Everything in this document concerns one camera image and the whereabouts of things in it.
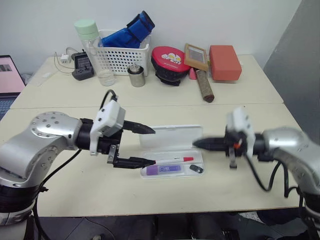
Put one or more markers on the white perforated plastic basket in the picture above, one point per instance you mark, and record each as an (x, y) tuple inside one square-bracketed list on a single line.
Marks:
[(120, 58)]

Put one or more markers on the black plastic part with ring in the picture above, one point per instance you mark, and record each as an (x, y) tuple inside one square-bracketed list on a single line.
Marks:
[(196, 168)]

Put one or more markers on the wooden framed board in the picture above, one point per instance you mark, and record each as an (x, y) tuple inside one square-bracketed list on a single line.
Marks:
[(196, 57)]

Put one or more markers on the red capped white marker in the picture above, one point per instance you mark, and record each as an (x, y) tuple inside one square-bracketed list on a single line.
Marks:
[(175, 159)]

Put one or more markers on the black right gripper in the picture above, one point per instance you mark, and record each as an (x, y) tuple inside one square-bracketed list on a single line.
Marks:
[(235, 145)]

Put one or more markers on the brown rolled mat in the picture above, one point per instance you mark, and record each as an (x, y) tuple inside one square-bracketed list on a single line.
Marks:
[(205, 87)]

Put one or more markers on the pink cone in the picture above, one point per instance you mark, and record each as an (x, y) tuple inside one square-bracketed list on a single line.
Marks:
[(192, 75)]

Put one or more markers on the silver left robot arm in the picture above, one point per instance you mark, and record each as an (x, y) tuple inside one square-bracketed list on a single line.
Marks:
[(50, 130)]

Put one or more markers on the white charger plug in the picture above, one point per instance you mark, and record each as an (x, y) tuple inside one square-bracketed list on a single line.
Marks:
[(64, 58)]

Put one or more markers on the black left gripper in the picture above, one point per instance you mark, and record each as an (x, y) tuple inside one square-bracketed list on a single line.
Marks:
[(112, 143)]

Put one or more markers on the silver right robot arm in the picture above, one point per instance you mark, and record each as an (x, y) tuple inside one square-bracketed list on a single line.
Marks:
[(287, 142)]

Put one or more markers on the open laptop computer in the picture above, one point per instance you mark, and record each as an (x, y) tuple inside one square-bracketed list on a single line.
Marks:
[(7, 75)]

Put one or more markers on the purple eraser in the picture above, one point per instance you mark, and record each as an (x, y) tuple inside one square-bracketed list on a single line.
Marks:
[(162, 169)]

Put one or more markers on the stainless steel cup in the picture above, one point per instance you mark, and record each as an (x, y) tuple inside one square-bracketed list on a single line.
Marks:
[(136, 77)]

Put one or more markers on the blue fabric bag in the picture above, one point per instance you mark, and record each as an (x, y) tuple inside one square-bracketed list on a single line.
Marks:
[(125, 37)]

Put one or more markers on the white plastic pencil case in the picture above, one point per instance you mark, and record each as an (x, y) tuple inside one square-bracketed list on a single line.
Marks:
[(175, 140)]

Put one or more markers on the clear bottle green lid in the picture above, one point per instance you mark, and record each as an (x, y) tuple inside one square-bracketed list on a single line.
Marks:
[(85, 28)]

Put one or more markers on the red black cartoon pouch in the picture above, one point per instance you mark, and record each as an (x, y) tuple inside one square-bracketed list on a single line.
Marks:
[(167, 60)]

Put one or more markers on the orange rectangular block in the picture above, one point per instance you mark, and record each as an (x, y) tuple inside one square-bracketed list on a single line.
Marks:
[(225, 62)]

